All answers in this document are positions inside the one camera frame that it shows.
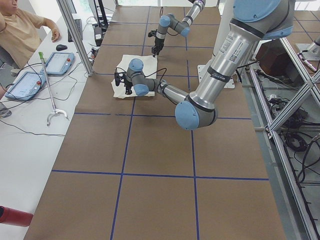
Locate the blue teach pendant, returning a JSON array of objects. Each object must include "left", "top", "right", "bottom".
[
  {"left": 4, "top": 71, "right": 46, "bottom": 101},
  {"left": 45, "top": 52, "right": 75, "bottom": 76}
]

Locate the metal reacher grabber tool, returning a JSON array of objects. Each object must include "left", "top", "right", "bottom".
[{"left": 38, "top": 51, "right": 69, "bottom": 127}]

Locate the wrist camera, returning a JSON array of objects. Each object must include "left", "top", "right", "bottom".
[
  {"left": 148, "top": 30, "right": 157, "bottom": 38},
  {"left": 114, "top": 71, "right": 126, "bottom": 87}
]

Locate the near blue teach pendant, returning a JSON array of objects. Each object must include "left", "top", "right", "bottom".
[{"left": 4, "top": 71, "right": 46, "bottom": 101}]

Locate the red cylinder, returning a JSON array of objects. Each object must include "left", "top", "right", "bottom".
[{"left": 0, "top": 206, "right": 34, "bottom": 227}]

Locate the seated person beige shirt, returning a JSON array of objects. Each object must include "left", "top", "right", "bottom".
[{"left": 0, "top": 0, "right": 61, "bottom": 68}]

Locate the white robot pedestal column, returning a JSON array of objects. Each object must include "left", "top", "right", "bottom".
[{"left": 197, "top": 0, "right": 238, "bottom": 89}]

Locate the far blue teach pendant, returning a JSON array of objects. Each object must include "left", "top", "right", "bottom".
[{"left": 45, "top": 52, "right": 75, "bottom": 76}]

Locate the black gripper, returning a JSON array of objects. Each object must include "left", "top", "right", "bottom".
[
  {"left": 151, "top": 37, "right": 165, "bottom": 57},
  {"left": 124, "top": 80, "right": 133, "bottom": 95}
]

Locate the aluminium frame rack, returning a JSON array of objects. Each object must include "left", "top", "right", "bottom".
[{"left": 244, "top": 38, "right": 320, "bottom": 240}]

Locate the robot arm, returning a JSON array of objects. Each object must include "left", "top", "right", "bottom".
[
  {"left": 148, "top": 0, "right": 206, "bottom": 57},
  {"left": 114, "top": 0, "right": 295, "bottom": 130}
]

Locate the cream long-sleeve cat shirt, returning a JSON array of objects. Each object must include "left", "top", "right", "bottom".
[{"left": 111, "top": 54, "right": 158, "bottom": 99}]

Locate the black computer mouse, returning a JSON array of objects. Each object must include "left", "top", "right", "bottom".
[{"left": 56, "top": 44, "right": 68, "bottom": 51}]

